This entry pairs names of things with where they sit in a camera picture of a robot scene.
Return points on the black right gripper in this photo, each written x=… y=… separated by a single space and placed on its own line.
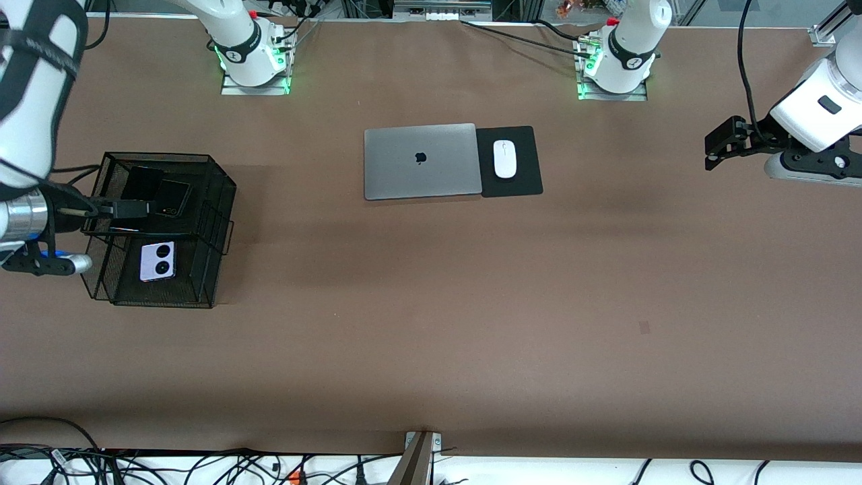
x=65 y=214

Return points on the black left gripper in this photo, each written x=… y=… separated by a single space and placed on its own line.
x=763 y=135

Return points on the long black smartphone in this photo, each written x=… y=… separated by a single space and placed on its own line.
x=138 y=182

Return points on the black flip phone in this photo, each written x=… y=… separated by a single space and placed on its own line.
x=171 y=199

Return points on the lilac flip phone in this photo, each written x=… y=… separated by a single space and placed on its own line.
x=157 y=261

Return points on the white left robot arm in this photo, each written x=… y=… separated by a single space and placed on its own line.
x=630 y=40

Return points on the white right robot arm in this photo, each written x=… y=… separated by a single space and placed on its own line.
x=27 y=108

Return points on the black mouse pad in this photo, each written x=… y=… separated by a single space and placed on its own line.
x=525 y=182

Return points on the white computer mouse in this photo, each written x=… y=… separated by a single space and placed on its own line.
x=504 y=159

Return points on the silver closed laptop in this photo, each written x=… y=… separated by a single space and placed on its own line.
x=404 y=175

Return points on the grey power strip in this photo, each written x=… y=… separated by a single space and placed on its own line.
x=441 y=13

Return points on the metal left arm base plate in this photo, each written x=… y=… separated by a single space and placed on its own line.
x=609 y=97

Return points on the aluminium frame profile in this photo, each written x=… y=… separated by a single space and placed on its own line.
x=823 y=34

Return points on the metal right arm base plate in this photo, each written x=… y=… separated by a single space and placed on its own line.
x=232 y=89

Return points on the grey metal camera post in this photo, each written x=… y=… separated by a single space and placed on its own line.
x=417 y=465

